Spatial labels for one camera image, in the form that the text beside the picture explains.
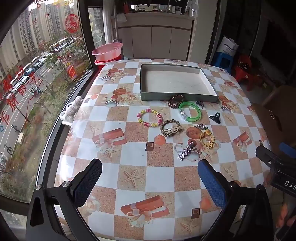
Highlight white kitchen cabinet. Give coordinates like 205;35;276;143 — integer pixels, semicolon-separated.
117;13;195;61

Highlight pink yellow bead bracelet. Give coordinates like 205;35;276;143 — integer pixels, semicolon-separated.
137;108;163;128

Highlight silver star hair clip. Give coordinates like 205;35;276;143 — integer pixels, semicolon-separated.
178;146;193;160

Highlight white printed bag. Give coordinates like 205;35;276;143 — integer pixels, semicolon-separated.
217;36;240;56

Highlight red paper-cut window sticker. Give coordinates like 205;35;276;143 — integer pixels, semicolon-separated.
65;14;80;33

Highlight yellow hair tie with charm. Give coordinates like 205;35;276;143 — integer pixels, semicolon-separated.
194;124;215;147

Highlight beige braided rabbit hair tie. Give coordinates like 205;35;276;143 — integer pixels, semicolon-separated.
159;119;182;137

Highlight pink plastic basin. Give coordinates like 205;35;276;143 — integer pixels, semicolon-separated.
92;42;123;62

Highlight brown cardboard box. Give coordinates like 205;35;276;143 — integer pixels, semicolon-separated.
252;85;296;149

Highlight brown spiral hair tie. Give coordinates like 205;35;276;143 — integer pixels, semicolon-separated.
168;94;185;108

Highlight green translucent bracelet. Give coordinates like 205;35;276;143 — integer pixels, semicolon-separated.
179;101;202;122

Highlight shallow green cardboard box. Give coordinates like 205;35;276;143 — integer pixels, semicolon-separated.
140;64;219;103

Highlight checkered printed tablecloth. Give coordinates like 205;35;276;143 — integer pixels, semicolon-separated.
54;59;272;241

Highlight red plastic stool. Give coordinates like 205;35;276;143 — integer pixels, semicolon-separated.
232;56;264;91

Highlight black claw hair clip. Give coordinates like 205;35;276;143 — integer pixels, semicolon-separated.
209;112;222;123

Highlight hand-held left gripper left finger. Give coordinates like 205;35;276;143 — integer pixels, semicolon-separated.
25;158;103;241

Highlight red plastic basin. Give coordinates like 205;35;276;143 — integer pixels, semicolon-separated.
94;59;116;66

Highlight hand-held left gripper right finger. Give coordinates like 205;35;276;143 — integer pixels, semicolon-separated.
198;159;274;241

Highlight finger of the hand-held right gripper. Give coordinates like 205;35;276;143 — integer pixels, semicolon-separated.
279;142;296;159
255;145;282;172

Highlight blue plastic stool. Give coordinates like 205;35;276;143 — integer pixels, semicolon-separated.
213;52;234;73

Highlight grey plush toy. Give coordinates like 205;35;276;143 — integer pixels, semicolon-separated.
60;96;83;122

